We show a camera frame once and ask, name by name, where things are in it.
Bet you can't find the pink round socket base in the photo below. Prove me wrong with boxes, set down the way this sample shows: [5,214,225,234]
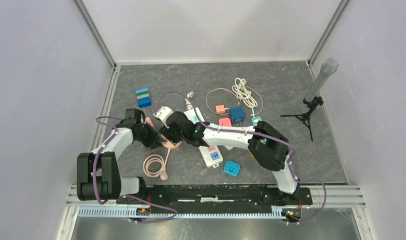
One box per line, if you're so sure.
[161,140,182,150]

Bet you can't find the white long power strip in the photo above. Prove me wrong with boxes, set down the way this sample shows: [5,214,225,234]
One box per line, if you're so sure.
[184,106,224,168]

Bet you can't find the orange usb charger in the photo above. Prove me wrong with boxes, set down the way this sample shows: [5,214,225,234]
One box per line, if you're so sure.
[215,105,226,115]

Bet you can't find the pink plug adapter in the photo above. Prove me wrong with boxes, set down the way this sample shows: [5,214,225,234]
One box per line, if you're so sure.
[219,117,232,127]

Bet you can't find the dark blue cube socket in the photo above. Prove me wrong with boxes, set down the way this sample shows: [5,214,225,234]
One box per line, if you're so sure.
[229,106,245,125]

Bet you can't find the blue plug adapter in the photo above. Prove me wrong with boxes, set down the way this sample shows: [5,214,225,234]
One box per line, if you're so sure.
[223,160,241,177]

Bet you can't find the teal power strip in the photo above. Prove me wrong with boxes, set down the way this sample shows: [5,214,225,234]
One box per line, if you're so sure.
[251,116,267,144]

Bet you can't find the pink cube socket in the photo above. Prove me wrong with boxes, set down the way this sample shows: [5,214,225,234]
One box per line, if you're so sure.
[145,117,156,130]

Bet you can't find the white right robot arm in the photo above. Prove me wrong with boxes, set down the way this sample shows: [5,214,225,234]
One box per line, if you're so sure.
[154,107,300,204]

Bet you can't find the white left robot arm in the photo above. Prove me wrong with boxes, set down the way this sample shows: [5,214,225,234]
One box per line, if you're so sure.
[76,108,162,204]

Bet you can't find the pink round plug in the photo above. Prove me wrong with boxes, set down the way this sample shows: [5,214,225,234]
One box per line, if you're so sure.
[160,171,168,181]

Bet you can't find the blue green striped block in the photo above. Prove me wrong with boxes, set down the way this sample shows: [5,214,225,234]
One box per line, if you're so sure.
[135,88,152,109]

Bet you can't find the black microphone tripod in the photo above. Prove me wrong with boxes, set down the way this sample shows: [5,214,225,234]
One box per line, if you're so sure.
[280,96,324,142]

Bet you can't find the grey microphone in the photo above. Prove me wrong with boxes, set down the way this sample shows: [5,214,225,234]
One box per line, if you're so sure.
[303,58,339,104]

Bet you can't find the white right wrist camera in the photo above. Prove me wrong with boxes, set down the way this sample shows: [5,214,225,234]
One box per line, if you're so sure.
[153,106,173,127]

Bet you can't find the white long strip cable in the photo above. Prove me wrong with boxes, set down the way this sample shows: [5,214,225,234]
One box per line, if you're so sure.
[185,92,195,112]

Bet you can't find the pink coiled power cable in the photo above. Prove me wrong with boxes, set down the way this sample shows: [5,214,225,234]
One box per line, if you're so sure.
[142,148,172,178]

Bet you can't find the pink lightning charging cable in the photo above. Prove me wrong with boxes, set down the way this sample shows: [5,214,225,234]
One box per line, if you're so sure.
[205,86,264,117]

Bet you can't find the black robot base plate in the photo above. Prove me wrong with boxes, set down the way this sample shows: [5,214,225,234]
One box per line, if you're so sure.
[136,184,313,214]

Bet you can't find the white power strip cable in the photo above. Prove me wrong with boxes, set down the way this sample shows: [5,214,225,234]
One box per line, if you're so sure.
[231,77,258,117]

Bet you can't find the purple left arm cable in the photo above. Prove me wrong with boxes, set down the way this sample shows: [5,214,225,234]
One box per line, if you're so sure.
[91,115,179,225]

